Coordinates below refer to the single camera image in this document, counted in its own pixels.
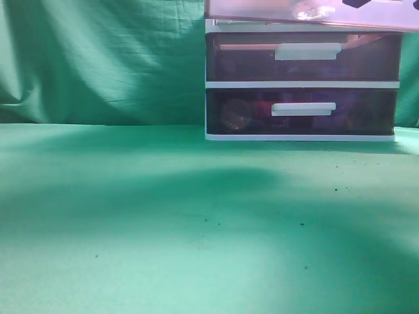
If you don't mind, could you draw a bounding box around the tinted drawer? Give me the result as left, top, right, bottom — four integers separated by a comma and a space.
206, 88, 397, 136
206, 32, 402, 82
204, 0, 418, 32

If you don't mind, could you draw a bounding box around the green backdrop cloth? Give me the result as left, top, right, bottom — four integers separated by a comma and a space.
0, 0, 419, 128

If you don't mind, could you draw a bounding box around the clear plastic water bottle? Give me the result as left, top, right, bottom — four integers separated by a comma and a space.
291, 0, 336, 21

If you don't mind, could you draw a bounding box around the white drawer cabinet frame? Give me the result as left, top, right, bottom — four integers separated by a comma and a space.
205, 19, 400, 142

